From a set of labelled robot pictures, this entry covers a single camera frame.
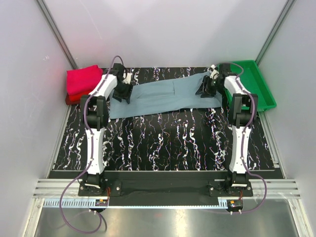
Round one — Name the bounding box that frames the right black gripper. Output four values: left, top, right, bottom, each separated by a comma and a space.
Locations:
195, 76, 223, 98

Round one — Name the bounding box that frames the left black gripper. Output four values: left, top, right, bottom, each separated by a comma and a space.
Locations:
113, 81, 134, 104

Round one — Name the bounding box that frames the grey blue t shirt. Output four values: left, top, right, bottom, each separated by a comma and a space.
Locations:
110, 73, 222, 119

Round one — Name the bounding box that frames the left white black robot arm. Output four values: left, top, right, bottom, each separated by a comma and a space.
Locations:
79, 63, 133, 196

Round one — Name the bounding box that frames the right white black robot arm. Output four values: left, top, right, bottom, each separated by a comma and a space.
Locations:
196, 63, 258, 196

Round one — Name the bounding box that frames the folded pink t shirt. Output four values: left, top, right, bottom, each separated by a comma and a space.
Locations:
66, 65, 103, 95

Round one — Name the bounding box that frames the green plastic tray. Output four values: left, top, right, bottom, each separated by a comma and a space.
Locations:
218, 60, 277, 112

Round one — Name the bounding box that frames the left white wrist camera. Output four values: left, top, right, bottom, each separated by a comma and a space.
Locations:
122, 73, 132, 84

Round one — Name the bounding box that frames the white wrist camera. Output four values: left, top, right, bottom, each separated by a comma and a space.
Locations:
122, 73, 132, 84
209, 64, 219, 80

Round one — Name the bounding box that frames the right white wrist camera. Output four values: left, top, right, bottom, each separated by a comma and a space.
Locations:
209, 64, 219, 80

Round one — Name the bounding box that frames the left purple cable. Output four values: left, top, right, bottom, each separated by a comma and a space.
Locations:
59, 55, 125, 234

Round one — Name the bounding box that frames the black mounting base plate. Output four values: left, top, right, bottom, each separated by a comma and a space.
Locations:
78, 180, 253, 198

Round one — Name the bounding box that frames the aluminium frame rail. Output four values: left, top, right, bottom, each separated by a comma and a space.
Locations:
33, 179, 300, 199

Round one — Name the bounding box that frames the white slotted cable duct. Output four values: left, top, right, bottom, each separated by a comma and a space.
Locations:
43, 197, 228, 209

